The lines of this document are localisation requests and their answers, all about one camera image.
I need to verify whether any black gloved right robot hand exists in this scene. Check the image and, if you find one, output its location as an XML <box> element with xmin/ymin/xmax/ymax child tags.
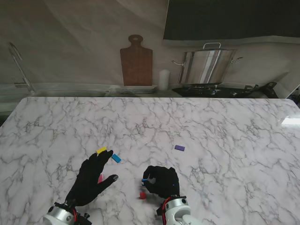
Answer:
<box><xmin>142</xmin><ymin>165</ymin><xmax>180</xmax><ymax>199</ymax></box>

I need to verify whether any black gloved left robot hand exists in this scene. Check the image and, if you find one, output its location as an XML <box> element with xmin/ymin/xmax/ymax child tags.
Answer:
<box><xmin>65</xmin><ymin>150</ymin><xmax>119</xmax><ymax>207</ymax></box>

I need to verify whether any steel kitchen sink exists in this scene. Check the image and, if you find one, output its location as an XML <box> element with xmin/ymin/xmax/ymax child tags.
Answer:
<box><xmin>32</xmin><ymin>90</ymin><xmax>111</xmax><ymax>97</ymax></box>

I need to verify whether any stack of white plates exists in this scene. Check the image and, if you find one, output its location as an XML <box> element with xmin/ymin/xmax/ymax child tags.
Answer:
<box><xmin>112</xmin><ymin>84</ymin><xmax>158</xmax><ymax>94</ymax></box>

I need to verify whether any black gas stove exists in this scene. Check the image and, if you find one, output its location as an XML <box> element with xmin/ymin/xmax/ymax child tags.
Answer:
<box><xmin>172</xmin><ymin>82</ymin><xmax>249</xmax><ymax>98</ymax></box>

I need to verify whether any white cylinder candle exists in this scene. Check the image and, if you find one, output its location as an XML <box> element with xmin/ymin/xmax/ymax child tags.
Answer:
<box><xmin>158</xmin><ymin>69</ymin><xmax>171</xmax><ymax>90</ymax></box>

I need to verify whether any brown wooden cutting board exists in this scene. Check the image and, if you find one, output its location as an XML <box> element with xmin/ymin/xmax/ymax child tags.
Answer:
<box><xmin>120</xmin><ymin>34</ymin><xmax>154</xmax><ymax>87</ymax></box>

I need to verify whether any large steel stock pot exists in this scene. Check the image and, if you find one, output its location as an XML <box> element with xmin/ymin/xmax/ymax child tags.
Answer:
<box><xmin>172</xmin><ymin>42</ymin><xmax>244</xmax><ymax>84</ymax></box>

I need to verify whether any black frying pan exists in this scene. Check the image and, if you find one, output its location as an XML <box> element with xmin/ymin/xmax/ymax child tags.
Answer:
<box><xmin>243</xmin><ymin>82</ymin><xmax>278</xmax><ymax>98</ymax></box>

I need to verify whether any chrome kitchen faucet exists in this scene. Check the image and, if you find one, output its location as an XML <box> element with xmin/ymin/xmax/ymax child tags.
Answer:
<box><xmin>8</xmin><ymin>42</ymin><xmax>36</xmax><ymax>94</ymax></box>

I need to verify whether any dark range hood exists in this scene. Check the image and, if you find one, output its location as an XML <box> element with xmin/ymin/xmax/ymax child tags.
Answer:
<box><xmin>163</xmin><ymin>0</ymin><xmax>300</xmax><ymax>40</ymax></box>

